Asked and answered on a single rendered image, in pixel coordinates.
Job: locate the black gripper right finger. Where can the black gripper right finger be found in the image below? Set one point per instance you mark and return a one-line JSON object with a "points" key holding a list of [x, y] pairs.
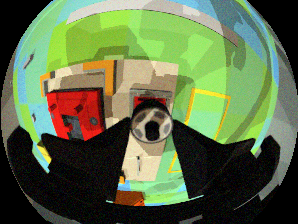
{"points": [[202, 159]]}

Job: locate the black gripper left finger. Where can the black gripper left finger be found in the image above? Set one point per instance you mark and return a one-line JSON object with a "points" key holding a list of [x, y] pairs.
{"points": [[101, 157]]}

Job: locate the yellow rectangular block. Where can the yellow rectangular block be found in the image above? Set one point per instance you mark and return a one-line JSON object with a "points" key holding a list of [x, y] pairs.
{"points": [[42, 149]]}

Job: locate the yellow rectangular outline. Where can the yellow rectangular outline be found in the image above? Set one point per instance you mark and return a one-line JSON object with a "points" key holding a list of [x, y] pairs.
{"points": [[210, 93]]}

